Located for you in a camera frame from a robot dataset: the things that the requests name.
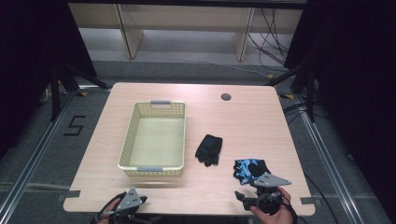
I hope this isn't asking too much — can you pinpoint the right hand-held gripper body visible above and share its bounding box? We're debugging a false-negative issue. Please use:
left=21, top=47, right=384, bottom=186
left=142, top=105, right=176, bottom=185
left=247, top=172, right=292, bottom=217

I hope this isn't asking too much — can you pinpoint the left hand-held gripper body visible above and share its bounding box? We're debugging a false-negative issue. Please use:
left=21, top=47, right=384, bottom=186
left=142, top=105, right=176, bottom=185
left=106, top=186, right=143, bottom=224

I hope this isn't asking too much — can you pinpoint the blue and black glove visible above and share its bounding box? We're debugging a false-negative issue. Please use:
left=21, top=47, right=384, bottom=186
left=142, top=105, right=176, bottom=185
left=233, top=158, right=272, bottom=187

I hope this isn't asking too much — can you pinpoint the yellow plastic basket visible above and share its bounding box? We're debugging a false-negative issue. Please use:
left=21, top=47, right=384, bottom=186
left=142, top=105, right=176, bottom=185
left=117, top=99, right=188, bottom=178

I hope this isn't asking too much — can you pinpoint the person's left hand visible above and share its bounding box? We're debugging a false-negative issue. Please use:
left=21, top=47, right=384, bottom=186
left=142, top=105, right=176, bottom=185
left=95, top=198, right=121, bottom=224

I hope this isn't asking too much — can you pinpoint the person's right hand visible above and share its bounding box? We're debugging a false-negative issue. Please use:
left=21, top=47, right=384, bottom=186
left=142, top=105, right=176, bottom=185
left=249, top=186, right=296, bottom=224

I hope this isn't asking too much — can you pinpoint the black metal stand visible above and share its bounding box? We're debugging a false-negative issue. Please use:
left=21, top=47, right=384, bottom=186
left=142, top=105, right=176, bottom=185
left=49, top=61, right=110, bottom=123
left=264, top=57, right=317, bottom=123

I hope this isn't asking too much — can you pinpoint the black curtain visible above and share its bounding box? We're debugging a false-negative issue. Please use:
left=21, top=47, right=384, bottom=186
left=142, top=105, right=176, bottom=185
left=0, top=0, right=98, bottom=161
left=283, top=0, right=396, bottom=218

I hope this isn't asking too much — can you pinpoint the light wooden shelf unit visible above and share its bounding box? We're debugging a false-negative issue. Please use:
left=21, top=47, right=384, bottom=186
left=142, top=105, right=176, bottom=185
left=67, top=2, right=305, bottom=63

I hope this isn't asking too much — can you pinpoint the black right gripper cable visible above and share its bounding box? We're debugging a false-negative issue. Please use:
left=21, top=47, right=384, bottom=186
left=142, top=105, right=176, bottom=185
left=279, top=193, right=301, bottom=224

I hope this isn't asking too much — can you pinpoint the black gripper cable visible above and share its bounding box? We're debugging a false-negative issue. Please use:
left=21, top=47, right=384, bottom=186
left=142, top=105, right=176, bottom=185
left=92, top=191, right=127, bottom=224
left=279, top=193, right=301, bottom=224

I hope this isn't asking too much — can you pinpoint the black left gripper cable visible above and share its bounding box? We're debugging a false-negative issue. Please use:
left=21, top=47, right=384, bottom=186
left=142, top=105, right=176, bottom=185
left=92, top=191, right=127, bottom=224

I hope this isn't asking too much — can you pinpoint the thin black floor cable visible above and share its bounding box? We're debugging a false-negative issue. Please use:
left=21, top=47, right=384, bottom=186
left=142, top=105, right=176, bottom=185
left=302, top=173, right=340, bottom=224

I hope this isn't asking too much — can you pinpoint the aluminium floor rail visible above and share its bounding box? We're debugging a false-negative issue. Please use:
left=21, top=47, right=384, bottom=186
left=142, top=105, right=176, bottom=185
left=294, top=92, right=358, bottom=224
left=0, top=89, right=78, bottom=217

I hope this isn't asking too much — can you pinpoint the bundle of black floor cables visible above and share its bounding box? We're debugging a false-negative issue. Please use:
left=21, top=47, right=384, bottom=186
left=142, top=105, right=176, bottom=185
left=247, top=7, right=291, bottom=67

